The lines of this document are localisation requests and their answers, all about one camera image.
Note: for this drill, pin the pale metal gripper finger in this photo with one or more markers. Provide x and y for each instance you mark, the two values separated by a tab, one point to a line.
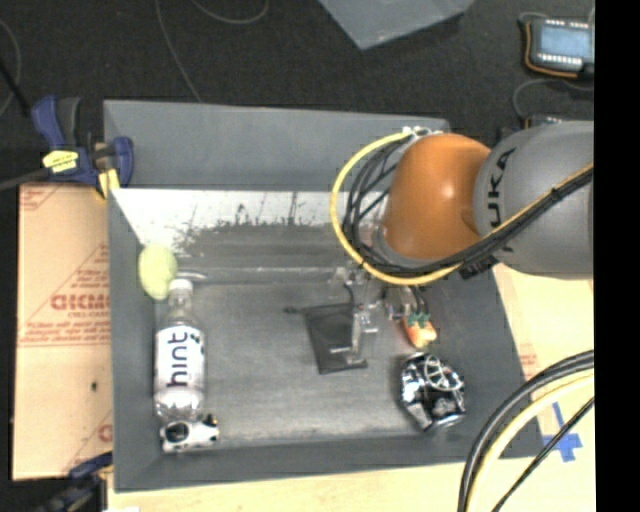
371	322
358	340

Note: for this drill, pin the dark flat block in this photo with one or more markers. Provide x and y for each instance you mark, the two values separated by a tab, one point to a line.
330	335

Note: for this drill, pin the orange toy carrot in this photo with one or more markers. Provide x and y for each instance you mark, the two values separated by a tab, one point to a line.
421	334

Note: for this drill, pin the black and white shiny packet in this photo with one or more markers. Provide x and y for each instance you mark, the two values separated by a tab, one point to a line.
433	390

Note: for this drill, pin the grey metal bin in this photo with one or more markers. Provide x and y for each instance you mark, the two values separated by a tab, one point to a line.
260	400

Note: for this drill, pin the clear plastic bottle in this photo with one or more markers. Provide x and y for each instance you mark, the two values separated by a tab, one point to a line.
179	360

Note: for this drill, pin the black and white toy cow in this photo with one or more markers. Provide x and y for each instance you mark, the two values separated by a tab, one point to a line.
189	435

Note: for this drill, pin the yellow-green toy fruit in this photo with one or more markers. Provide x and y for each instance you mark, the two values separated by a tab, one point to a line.
157	271

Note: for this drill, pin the brown cardboard board, red print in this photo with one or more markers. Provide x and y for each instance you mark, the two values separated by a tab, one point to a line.
60	280

